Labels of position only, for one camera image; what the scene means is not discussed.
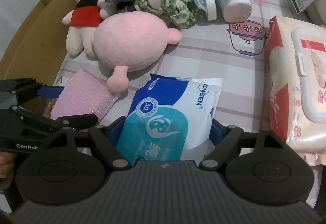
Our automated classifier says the pink plush toy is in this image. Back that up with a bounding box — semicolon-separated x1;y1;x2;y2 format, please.
91;11;183;93

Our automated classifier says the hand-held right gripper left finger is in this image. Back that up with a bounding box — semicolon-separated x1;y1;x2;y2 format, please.
51;115;130;170

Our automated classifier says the checked printed bed sheet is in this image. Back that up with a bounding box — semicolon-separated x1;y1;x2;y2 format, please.
42;0;326;163

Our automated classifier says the white tape roll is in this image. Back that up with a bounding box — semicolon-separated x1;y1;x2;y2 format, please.
202;0;218;21

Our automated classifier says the pink ribbed cloth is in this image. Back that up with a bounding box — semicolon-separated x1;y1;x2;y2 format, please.
50;69;122;123

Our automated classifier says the brown cardboard box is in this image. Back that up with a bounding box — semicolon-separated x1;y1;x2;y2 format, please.
0;0;87;77

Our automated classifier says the person's left hand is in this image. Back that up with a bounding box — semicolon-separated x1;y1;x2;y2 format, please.
0;151;16;180

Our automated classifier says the blue white wet wipes pack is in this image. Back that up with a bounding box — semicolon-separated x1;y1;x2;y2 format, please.
116;73;224;166

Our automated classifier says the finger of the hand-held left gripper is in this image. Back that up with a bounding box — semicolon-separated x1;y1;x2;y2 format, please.
0;78;66;100
10;106;99;136

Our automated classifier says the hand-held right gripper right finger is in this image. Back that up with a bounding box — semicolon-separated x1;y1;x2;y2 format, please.
199;118;284;170

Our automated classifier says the green white scrunchie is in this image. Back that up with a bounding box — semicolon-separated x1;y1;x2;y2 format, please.
134;0;197;30

